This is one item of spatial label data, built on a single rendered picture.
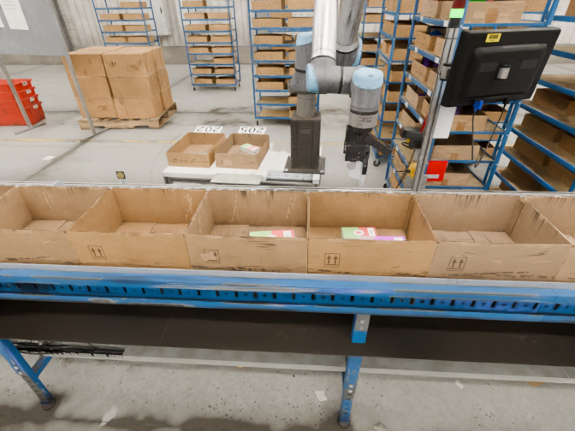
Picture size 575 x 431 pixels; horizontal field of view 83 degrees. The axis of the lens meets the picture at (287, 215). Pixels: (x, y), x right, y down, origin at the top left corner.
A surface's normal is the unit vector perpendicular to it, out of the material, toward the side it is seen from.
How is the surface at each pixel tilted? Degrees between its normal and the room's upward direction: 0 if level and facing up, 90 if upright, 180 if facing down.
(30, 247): 90
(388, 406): 0
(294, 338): 0
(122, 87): 90
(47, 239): 90
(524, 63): 94
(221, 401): 0
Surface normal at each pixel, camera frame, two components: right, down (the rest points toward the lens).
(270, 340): -0.01, -0.83
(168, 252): -0.05, 0.56
